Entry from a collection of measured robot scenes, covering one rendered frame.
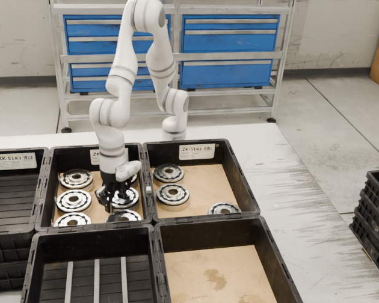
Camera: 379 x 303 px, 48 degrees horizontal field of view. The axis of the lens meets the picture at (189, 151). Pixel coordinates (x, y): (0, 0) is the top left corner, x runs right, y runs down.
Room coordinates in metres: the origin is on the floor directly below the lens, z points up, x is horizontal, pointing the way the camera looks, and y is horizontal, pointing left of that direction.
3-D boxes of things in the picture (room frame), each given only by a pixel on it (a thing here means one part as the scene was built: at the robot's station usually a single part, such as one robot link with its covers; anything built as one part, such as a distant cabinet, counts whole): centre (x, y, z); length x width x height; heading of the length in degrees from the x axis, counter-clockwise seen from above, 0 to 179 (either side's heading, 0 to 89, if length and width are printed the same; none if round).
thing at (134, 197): (1.01, 0.20, 0.86); 0.10 x 0.10 x 0.01
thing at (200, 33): (3.04, -0.25, 0.60); 0.72 x 0.03 x 0.56; 102
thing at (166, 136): (1.42, 0.06, 0.79); 0.09 x 0.09 x 0.17; 1
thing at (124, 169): (0.97, 0.20, 1.02); 0.11 x 0.09 x 0.06; 57
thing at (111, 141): (0.98, 0.22, 1.12); 0.09 x 0.07 x 0.15; 76
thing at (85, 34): (2.87, 0.53, 0.60); 0.72 x 0.03 x 0.56; 102
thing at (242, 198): (1.05, -0.02, 0.87); 0.40 x 0.30 x 0.11; 11
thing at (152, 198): (1.05, -0.02, 0.92); 0.40 x 0.30 x 0.02; 11
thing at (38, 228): (0.99, 0.27, 0.92); 0.40 x 0.30 x 0.02; 11
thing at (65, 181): (1.09, 0.36, 0.86); 0.10 x 0.10 x 0.01
